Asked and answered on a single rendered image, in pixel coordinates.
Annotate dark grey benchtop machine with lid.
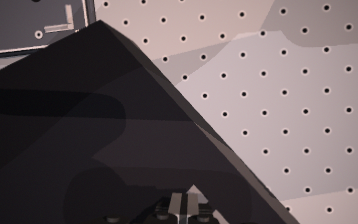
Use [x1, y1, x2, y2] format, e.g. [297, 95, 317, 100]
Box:
[0, 19, 300, 224]

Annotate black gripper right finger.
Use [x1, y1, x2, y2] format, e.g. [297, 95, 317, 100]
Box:
[183, 193, 220, 224]

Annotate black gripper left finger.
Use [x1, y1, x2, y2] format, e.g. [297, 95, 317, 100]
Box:
[78, 193, 185, 224]

